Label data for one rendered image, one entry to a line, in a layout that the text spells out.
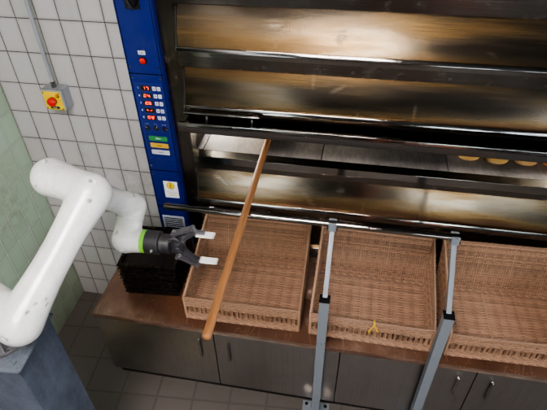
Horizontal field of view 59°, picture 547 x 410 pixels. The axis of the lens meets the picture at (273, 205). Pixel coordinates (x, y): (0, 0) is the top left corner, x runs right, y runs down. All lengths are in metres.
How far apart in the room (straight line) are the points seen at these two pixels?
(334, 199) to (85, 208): 1.27
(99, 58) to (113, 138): 0.41
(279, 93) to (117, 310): 1.30
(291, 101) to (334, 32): 0.33
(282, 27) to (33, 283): 1.26
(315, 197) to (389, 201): 0.35
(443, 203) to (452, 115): 0.47
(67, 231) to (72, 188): 0.13
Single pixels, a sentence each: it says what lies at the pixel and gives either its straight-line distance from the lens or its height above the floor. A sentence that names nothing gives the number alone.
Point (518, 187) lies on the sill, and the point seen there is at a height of 1.17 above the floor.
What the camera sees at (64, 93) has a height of 1.49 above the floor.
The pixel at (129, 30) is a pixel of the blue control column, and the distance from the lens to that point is 2.14.
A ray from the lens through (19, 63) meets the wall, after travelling 2.53.
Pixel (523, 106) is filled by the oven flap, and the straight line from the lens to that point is 2.17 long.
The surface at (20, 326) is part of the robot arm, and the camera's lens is 1.48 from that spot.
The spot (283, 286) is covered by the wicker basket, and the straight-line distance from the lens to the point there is 2.49.
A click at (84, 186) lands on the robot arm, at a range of 1.48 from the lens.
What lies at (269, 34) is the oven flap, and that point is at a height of 1.79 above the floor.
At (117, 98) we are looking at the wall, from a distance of 2.35.
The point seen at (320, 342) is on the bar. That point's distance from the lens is 2.19.
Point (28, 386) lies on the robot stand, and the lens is 1.77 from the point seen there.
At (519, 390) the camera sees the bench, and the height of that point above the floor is 0.46.
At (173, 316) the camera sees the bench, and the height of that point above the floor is 0.58.
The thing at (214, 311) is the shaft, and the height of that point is 1.21.
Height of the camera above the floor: 2.48
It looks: 40 degrees down
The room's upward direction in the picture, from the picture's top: 1 degrees counter-clockwise
